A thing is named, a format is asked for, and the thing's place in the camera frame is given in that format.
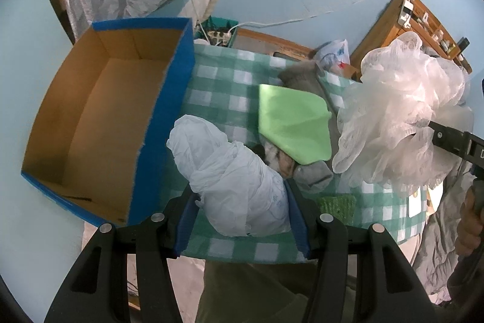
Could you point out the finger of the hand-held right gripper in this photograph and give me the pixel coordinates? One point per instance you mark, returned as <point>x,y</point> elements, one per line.
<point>450,139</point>

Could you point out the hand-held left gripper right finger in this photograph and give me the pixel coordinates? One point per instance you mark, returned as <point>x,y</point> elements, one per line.
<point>298,224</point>

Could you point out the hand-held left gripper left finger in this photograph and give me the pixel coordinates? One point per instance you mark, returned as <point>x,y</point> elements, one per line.
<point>185,222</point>

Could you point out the white fuzzy patterned sock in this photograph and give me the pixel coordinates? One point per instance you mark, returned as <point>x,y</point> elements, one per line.
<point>274,158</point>

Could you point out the white mesh bath loofah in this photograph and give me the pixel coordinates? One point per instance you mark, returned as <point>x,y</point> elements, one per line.
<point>389,99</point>

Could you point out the blue cardboard box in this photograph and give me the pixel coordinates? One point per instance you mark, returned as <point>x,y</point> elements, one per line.
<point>166,118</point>

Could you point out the grey fleece bottle cover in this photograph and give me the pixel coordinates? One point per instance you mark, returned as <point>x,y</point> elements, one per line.
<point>302,77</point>

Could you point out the person's right hand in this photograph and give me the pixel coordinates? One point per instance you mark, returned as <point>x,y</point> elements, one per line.
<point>469,232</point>

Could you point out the green scouring sponge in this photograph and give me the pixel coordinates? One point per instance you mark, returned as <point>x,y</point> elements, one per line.
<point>338,209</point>

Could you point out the grey sock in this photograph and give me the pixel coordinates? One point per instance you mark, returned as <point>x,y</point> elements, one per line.
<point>314,177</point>

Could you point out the grey jacket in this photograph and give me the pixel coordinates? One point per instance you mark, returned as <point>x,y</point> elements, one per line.
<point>438,232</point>

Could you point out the person's olive trousers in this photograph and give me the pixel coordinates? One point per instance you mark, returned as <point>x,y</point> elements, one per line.
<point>245,292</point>

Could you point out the light green cloth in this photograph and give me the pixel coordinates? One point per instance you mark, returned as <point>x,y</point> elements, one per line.
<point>291,118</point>

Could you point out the wooden shelf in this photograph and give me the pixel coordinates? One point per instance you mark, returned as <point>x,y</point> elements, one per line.
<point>382,31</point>

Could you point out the printed white plastic bag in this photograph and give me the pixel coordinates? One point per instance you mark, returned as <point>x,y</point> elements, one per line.
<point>334,52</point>

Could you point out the green checkered tablecloth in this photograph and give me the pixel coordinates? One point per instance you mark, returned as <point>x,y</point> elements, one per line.
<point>219,81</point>

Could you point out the white power strip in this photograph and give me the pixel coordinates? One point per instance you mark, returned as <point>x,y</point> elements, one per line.
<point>219,36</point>

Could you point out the teal basket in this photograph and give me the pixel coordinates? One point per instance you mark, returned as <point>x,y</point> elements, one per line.
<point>228,22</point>

